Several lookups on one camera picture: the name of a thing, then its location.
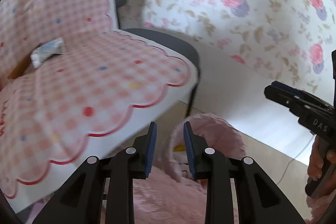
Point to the small white carton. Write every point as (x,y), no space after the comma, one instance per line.
(44,52)

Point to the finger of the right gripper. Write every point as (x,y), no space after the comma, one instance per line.
(295,104)
(280,93)

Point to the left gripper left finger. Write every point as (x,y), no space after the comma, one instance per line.
(145,146)

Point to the grey office chair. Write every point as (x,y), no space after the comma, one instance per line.
(180,46)

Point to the person right hand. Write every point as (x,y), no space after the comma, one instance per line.
(314,170)

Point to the floral print backdrop sheet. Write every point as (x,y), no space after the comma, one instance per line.
(286,40)

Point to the pink fluffy bin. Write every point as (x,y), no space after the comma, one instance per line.
(102,190)

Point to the pink gingham plastic cloth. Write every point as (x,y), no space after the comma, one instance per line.
(103,89)

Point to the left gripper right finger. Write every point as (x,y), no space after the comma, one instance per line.
(195,150)

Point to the yellow foam fruit net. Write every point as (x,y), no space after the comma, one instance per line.
(179,148)

